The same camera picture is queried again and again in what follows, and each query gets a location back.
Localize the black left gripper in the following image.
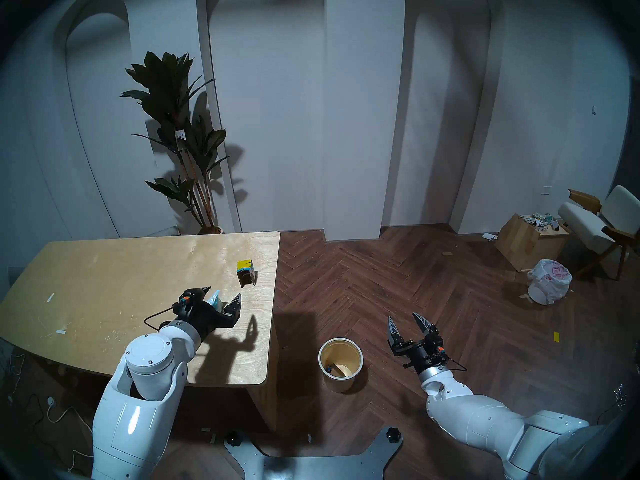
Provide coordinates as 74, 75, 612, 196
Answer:
172, 286, 243, 338

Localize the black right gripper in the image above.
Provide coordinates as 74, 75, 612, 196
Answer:
388, 312, 449, 376

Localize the small yellow blue carton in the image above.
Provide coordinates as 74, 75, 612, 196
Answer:
236, 259, 258, 288

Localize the cream round trash bin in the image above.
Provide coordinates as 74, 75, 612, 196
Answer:
318, 337, 364, 394

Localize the light plywood table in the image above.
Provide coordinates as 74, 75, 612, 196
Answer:
0, 231, 281, 432

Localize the wooden cube side table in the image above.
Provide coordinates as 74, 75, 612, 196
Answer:
494, 213, 571, 273

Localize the white plastic bag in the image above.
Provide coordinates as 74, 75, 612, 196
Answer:
526, 259, 573, 305

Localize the clutter pile of small items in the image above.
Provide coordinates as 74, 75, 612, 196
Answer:
517, 212, 561, 230

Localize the white cushioned wooden armchair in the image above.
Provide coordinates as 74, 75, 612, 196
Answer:
557, 185, 640, 281

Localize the tall dark green plant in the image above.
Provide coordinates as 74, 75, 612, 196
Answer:
120, 51, 231, 230

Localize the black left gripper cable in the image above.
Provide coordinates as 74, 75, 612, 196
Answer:
144, 306, 177, 333

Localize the grey metal robot base plate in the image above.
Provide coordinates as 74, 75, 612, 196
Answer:
223, 426, 403, 480

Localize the white floor cable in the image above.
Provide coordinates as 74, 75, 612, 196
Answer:
30, 394, 97, 474

